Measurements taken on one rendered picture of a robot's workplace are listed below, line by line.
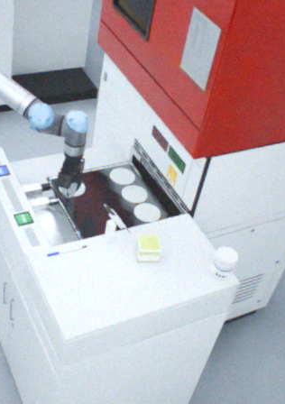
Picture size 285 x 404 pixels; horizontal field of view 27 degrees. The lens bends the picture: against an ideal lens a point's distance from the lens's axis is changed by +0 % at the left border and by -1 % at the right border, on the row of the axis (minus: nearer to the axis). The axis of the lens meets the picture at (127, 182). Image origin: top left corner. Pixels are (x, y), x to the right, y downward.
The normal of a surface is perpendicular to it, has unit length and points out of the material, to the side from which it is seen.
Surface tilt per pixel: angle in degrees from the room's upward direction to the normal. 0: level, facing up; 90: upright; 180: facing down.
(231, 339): 0
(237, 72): 90
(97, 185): 0
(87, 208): 0
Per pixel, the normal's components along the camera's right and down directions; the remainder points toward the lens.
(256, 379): 0.15, -0.75
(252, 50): 0.44, 0.64
